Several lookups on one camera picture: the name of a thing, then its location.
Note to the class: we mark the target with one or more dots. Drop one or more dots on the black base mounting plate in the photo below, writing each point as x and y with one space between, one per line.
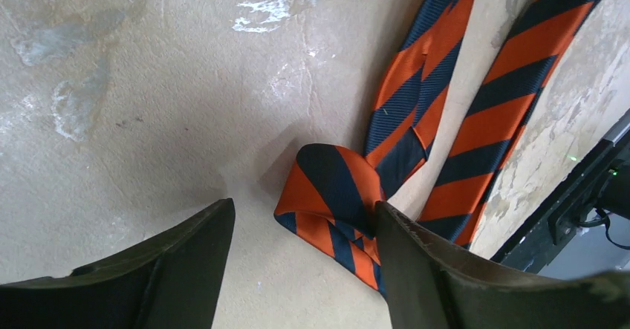
596 188

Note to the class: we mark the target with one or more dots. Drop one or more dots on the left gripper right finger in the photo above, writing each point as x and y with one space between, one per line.
433 283

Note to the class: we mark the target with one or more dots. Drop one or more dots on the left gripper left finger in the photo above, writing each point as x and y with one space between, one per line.
171 280

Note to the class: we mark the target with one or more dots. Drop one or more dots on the orange navy striped tie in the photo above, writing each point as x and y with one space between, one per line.
330 194

